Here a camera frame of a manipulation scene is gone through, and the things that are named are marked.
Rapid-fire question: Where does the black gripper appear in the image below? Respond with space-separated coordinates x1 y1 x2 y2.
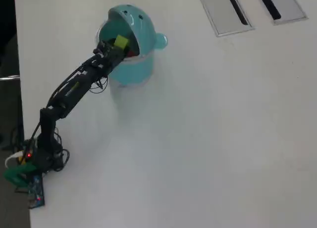
92 37 130 74

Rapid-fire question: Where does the green cube block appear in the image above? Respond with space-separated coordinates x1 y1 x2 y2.
113 34 131 51

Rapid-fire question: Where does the teal whale-shaped bin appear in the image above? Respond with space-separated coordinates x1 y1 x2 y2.
95 4 169 87

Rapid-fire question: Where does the driver board with red LED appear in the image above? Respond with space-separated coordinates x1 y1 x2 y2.
23 148 36 162

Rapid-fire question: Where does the green table clamp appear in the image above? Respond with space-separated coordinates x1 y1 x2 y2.
2 162 37 189

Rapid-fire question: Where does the blue circuit board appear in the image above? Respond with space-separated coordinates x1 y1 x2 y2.
27 175 47 209

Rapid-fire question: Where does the thin black wire loop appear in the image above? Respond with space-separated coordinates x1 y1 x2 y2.
89 76 109 95

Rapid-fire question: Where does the silver table cable hatch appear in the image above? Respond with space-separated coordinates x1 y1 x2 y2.
254 0 309 25
196 0 256 38

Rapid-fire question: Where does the black cable bundle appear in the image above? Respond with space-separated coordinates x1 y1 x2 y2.
49 131 71 172

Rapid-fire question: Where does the white cable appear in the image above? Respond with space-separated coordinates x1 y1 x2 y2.
4 151 24 168

